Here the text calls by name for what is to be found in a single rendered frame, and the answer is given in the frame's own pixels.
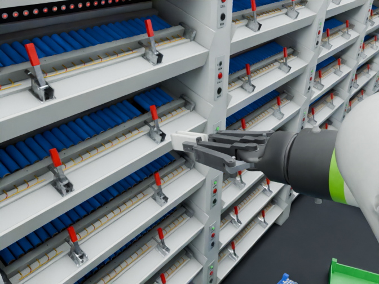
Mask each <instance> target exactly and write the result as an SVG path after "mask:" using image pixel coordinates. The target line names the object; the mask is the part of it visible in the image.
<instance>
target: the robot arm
mask: <svg viewBox="0 0 379 284"><path fill-rule="evenodd" d="M175 133H176V134H174V133H172V134H170V137H171V142H172V146H173V149H175V150H181V151H185V152H191V153H194V158H195V161H196V162H198V163H201V164H203V165H206V166H209V167H211V168H214V169H216V170H219V171H221V172H225V173H226V174H227V175H228V176H229V177H230V178H235V177H237V172H238V171H241V170H244V169H246V170H248V171H261V172H262V173H264V174H265V176H266V177H267V178H268V179H269V180H270V181H273V182H277V183H282V184H286V185H290V186H291V187H292V189H293V190H294V192H296V193H299V194H304V195H306V196H309V197H314V198H315V203H317V204H321V203H322V199H326V200H330V201H335V202H339V203H344V204H347V205H352V206H356V207H360V209H361V211H362V213H363V215H364V216H365V218H366V220H367V222H368V224H369V226H370V228H371V229H372V231H373V233H374V235H375V236H376V238H377V240H378V242H379V92H378V93H375V94H373V95H371V96H369V97H367V98H366V99H364V100H363V101H361V102H360V103H359V104H357V105H356V106H355V107H354V108H352V110H351V111H350V112H349V113H348V114H347V116H346V117H345V119H344V120H343V121H342V123H341V125H340V128H339V130H338V131H337V130H326V129H320V128H319V126H318V125H314V126H313V128H308V127H307V128H304V129H303V130H301V131H300V132H299V133H297V132H288V131H276V132H274V130H267V131H235V130H219V131H218V132H217V133H218V134H209V135H207V134H200V133H195V132H187V131H179V130H177V131H176V132H175Z"/></svg>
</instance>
